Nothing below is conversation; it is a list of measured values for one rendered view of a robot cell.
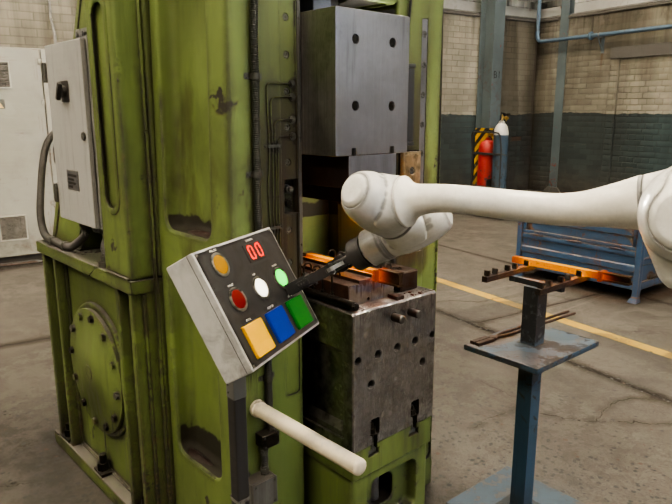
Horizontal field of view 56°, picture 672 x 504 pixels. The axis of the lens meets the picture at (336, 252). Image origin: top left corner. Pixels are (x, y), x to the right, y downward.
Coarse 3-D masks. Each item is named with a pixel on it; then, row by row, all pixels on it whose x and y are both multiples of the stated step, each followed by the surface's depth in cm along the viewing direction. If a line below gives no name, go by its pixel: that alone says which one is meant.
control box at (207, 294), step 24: (240, 240) 148; (264, 240) 157; (192, 264) 132; (240, 264) 144; (264, 264) 152; (288, 264) 161; (192, 288) 133; (216, 288) 133; (240, 288) 140; (192, 312) 134; (216, 312) 132; (240, 312) 136; (264, 312) 144; (288, 312) 152; (312, 312) 161; (216, 336) 133; (240, 336) 133; (216, 360) 134; (240, 360) 132; (264, 360) 136
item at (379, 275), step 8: (312, 256) 216; (320, 256) 215; (368, 272) 197; (376, 272) 193; (384, 272) 193; (392, 272) 189; (400, 272) 189; (376, 280) 194; (384, 280) 193; (392, 280) 191; (400, 280) 189
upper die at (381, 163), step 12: (312, 156) 192; (324, 156) 188; (348, 156) 180; (360, 156) 183; (372, 156) 186; (384, 156) 190; (312, 168) 192; (324, 168) 188; (336, 168) 184; (348, 168) 181; (360, 168) 184; (372, 168) 187; (384, 168) 190; (312, 180) 193; (324, 180) 189; (336, 180) 185
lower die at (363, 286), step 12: (312, 252) 229; (312, 264) 211; (324, 264) 210; (336, 276) 198; (348, 276) 196; (360, 276) 196; (372, 276) 194; (324, 288) 197; (336, 288) 192; (348, 288) 188; (360, 288) 192; (372, 288) 195; (384, 288) 199; (360, 300) 193; (372, 300) 196
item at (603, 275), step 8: (512, 256) 240; (520, 256) 240; (536, 264) 233; (544, 264) 231; (552, 264) 228; (560, 264) 228; (568, 272) 224; (584, 272) 219; (592, 272) 217; (600, 272) 214; (608, 272) 214; (600, 280) 214; (608, 280) 213; (616, 280) 212; (624, 280) 210
